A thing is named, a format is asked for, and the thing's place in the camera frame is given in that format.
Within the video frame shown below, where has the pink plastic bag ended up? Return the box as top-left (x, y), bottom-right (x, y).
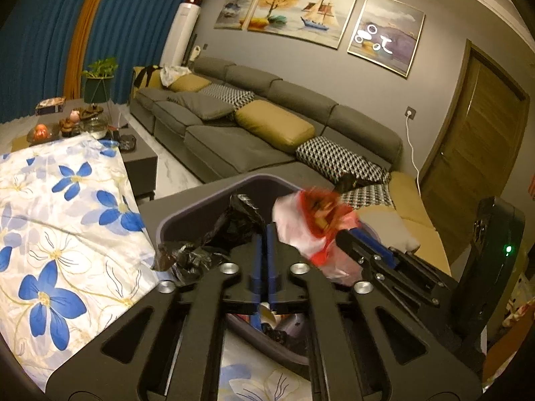
top-left (272, 188), bottom-right (362, 286)

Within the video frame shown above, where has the black plastic trash bag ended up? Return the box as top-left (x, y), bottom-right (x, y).
top-left (152, 193), bottom-right (266, 285)

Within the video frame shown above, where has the red snack wrapper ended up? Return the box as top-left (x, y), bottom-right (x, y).
top-left (298, 188), bottom-right (359, 239)

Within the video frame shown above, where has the grey trash bin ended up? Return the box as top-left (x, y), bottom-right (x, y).
top-left (155, 172), bottom-right (403, 369)

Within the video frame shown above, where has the brown wooden door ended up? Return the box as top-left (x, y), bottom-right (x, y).
top-left (421, 42), bottom-right (530, 262)

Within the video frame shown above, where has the floral blue white tablecloth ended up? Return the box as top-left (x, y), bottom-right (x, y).
top-left (0, 132), bottom-right (310, 401)

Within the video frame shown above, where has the black white patterned pillow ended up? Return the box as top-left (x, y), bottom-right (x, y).
top-left (296, 136), bottom-right (391, 184)

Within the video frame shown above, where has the mustard yellow cushion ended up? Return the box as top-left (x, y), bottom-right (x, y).
top-left (235, 100), bottom-right (316, 154)

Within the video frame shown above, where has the grey sectional sofa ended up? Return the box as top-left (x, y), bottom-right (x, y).
top-left (130, 57), bottom-right (450, 272)

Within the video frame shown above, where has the dark coffee table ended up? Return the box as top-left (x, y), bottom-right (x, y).
top-left (10, 99), bottom-right (158, 201)

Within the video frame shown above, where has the right purple landscape painting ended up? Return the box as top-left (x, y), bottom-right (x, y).
top-left (347, 0), bottom-right (425, 78)

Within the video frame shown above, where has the grey flat cushion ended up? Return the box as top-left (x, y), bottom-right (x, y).
top-left (168, 92), bottom-right (234, 121)

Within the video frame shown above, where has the far patterned pillow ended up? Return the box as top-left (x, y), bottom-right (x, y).
top-left (200, 83), bottom-right (255, 111)

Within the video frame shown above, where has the far mustard cushion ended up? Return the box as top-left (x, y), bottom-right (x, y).
top-left (169, 74), bottom-right (211, 92)

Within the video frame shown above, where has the green potted plant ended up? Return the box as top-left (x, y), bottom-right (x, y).
top-left (82, 57), bottom-right (119, 104)

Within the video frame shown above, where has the white cloth on sofa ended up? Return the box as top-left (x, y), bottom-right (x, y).
top-left (159, 65), bottom-right (191, 88)

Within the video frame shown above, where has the sailboat tree painting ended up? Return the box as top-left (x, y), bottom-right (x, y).
top-left (247, 0), bottom-right (356, 49)

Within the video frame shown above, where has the orange curtain strip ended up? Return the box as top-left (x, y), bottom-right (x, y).
top-left (64, 0), bottom-right (102, 100)

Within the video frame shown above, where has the white standing air conditioner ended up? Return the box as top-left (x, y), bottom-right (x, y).
top-left (159, 3), bottom-right (200, 66)

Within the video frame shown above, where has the small left landscape painting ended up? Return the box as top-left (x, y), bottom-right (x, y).
top-left (214, 0), bottom-right (254, 30)

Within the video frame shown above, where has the blue curtain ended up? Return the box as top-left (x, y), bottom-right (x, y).
top-left (1, 0), bottom-right (184, 122)

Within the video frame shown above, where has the white charging cable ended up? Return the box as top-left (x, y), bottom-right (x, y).
top-left (404, 113), bottom-right (424, 197)

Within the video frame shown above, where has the wall power socket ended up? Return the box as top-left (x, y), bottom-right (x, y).
top-left (405, 106), bottom-right (416, 120)

